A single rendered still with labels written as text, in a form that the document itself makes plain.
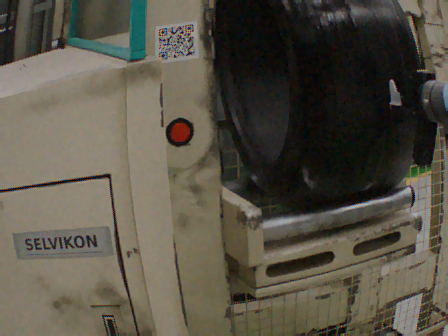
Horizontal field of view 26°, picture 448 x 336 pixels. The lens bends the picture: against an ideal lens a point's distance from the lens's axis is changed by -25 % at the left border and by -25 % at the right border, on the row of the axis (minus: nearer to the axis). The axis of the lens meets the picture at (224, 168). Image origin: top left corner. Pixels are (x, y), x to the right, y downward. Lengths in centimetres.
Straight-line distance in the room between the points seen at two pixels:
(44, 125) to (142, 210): 17
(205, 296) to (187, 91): 35
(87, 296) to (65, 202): 12
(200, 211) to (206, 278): 12
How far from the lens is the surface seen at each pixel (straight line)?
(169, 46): 196
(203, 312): 206
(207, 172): 200
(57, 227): 127
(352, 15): 189
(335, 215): 202
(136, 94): 127
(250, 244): 193
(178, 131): 198
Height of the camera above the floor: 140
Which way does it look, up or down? 12 degrees down
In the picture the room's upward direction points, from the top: 4 degrees counter-clockwise
